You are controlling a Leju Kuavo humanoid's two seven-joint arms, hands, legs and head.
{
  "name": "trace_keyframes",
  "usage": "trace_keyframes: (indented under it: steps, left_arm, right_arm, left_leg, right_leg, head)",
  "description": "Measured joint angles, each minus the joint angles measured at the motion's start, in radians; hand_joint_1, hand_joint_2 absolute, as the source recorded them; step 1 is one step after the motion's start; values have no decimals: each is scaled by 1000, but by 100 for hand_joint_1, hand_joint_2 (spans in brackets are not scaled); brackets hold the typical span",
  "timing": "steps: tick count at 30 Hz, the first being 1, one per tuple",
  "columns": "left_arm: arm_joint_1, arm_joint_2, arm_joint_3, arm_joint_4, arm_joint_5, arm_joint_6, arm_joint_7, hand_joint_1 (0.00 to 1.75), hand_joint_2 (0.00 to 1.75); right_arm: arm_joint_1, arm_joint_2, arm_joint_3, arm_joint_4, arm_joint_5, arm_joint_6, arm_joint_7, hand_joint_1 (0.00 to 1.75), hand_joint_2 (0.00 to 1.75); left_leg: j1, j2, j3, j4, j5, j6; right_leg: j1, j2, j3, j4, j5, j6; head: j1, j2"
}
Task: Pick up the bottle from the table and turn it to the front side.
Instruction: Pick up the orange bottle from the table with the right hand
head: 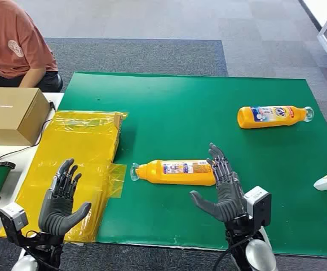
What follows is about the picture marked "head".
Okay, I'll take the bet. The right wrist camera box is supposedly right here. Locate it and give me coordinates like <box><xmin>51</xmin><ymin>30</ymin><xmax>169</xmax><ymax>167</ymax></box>
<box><xmin>243</xmin><ymin>186</ymin><xmax>273</xmax><ymax>230</ymax></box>

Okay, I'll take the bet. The dark grey floor rug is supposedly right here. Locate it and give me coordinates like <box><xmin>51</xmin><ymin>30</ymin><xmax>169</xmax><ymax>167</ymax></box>
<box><xmin>0</xmin><ymin>37</ymin><xmax>228</xmax><ymax>93</ymax></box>

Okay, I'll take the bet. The thin black cable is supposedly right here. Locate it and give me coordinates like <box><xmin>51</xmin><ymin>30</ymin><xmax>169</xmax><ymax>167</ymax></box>
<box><xmin>0</xmin><ymin>100</ymin><xmax>57</xmax><ymax>161</ymax></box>

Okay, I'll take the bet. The orange bottle with white label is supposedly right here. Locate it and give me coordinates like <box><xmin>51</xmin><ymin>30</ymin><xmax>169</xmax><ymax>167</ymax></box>
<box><xmin>130</xmin><ymin>159</ymin><xmax>217</xmax><ymax>187</ymax></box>

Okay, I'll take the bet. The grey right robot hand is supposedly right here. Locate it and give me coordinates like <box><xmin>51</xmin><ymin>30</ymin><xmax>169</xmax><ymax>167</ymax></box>
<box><xmin>189</xmin><ymin>142</ymin><xmax>249</xmax><ymax>224</ymax></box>

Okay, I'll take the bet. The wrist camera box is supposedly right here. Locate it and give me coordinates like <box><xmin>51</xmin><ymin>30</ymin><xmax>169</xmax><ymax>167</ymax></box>
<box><xmin>0</xmin><ymin>202</ymin><xmax>29</xmax><ymax>233</ymax></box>
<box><xmin>243</xmin><ymin>186</ymin><xmax>273</xmax><ymax>230</ymax></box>

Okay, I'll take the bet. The orange bottle with blue label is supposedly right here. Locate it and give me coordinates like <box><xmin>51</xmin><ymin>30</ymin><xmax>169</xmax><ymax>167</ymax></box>
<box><xmin>237</xmin><ymin>106</ymin><xmax>315</xmax><ymax>130</ymax></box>

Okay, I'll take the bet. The green table mat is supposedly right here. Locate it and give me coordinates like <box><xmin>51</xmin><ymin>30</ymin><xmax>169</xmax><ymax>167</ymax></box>
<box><xmin>58</xmin><ymin>72</ymin><xmax>327</xmax><ymax>259</ymax></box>

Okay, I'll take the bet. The person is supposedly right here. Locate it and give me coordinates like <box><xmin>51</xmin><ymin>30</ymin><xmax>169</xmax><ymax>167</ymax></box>
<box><xmin>0</xmin><ymin>0</ymin><xmax>63</xmax><ymax>93</ymax></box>

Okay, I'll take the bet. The brown cardboard box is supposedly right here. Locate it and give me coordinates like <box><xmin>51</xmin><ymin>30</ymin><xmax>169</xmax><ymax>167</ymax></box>
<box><xmin>0</xmin><ymin>87</ymin><xmax>52</xmax><ymax>147</ymax></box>

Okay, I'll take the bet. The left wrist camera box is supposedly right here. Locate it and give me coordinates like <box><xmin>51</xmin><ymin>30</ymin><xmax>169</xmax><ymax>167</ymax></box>
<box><xmin>0</xmin><ymin>202</ymin><xmax>29</xmax><ymax>233</ymax></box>

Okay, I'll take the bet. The yellow plastic-wrapped box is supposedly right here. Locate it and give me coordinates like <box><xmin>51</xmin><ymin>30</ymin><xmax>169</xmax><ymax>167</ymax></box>
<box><xmin>0</xmin><ymin>110</ymin><xmax>129</xmax><ymax>243</ymax></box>

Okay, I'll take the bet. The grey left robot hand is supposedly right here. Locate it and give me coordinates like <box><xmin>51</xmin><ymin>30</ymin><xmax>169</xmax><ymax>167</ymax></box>
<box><xmin>39</xmin><ymin>158</ymin><xmax>92</xmax><ymax>237</ymax></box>

